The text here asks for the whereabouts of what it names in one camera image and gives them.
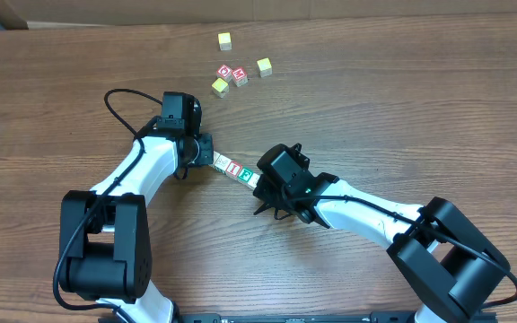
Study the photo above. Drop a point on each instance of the red I block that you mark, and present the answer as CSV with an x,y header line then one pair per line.
x,y
233,170

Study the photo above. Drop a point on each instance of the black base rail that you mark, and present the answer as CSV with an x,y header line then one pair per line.
x,y
374,317

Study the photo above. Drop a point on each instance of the yellow block left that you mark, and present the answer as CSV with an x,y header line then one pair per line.
x,y
220,87

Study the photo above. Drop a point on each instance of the red M block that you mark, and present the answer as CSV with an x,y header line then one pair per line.
x,y
239,76

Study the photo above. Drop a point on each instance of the cardboard wall panel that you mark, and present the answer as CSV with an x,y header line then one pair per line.
x,y
16,14

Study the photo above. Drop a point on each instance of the white blue picture block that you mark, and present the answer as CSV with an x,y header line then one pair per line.
x,y
217,155

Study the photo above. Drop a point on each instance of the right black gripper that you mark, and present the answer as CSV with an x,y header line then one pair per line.
x,y
264,192

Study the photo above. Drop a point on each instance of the white green picture block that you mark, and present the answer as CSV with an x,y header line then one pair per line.
x,y
222,163

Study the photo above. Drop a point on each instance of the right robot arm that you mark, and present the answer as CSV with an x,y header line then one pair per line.
x,y
448,262

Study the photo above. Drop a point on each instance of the plain white wooden block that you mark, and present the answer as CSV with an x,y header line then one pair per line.
x,y
253,181

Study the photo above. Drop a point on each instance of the green F block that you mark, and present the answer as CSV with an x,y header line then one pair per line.
x,y
245,175

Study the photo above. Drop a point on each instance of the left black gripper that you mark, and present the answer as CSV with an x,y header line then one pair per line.
x,y
205,150

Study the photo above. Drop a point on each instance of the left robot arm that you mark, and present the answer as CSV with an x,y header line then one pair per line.
x,y
105,258

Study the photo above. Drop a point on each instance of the far yellow wooden block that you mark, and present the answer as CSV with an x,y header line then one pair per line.
x,y
225,41

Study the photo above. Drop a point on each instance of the yellow block right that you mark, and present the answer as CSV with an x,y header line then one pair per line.
x,y
264,67

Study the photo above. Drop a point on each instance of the red O block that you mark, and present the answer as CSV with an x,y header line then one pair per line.
x,y
224,72

